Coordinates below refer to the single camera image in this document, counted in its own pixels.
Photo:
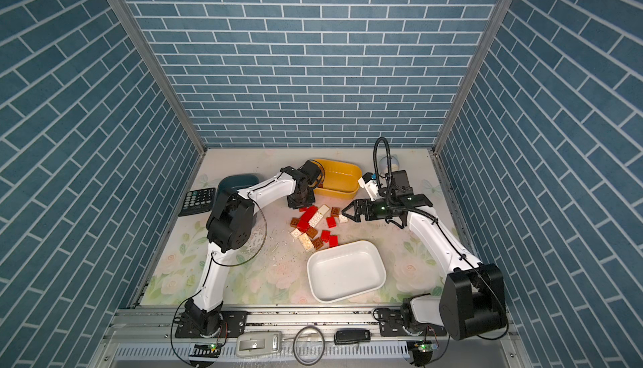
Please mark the aluminium rail base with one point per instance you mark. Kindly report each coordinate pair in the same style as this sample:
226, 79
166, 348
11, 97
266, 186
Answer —
144, 338

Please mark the white plastic bin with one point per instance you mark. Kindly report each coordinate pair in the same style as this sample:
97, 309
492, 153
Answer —
345, 271

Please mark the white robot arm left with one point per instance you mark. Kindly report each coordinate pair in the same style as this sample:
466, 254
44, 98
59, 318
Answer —
233, 216

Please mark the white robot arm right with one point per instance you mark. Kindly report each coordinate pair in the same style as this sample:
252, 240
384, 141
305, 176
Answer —
472, 301

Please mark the red square lego brick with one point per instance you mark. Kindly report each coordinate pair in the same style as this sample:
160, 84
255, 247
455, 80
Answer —
331, 222

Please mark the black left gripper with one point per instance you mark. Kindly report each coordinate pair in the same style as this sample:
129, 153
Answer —
311, 202

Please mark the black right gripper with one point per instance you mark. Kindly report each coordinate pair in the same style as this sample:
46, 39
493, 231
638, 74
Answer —
360, 206

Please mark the yellow plastic bin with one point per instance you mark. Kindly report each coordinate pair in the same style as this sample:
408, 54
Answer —
340, 180

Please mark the grey plastic box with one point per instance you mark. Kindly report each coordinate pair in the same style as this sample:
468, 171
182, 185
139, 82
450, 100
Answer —
256, 344

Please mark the dark teal plastic bin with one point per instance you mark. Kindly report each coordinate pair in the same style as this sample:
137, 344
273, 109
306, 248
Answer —
232, 183

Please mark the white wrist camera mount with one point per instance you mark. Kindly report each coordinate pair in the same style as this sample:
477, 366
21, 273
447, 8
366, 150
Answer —
370, 183

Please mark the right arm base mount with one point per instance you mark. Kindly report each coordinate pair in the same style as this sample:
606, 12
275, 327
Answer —
393, 323

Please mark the red lego brick lower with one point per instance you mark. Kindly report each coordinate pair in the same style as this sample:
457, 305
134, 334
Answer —
325, 236

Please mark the black key fob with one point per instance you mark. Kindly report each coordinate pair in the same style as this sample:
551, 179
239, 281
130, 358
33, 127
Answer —
351, 336

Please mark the small white lego brick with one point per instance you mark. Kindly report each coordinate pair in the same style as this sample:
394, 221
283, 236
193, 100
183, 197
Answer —
295, 233

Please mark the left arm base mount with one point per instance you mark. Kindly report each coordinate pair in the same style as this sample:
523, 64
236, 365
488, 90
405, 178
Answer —
200, 326

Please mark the black calculator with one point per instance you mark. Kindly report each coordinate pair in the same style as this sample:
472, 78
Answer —
197, 202

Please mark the red lego brick lowest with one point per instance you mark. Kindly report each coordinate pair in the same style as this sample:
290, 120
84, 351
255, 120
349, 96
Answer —
333, 241

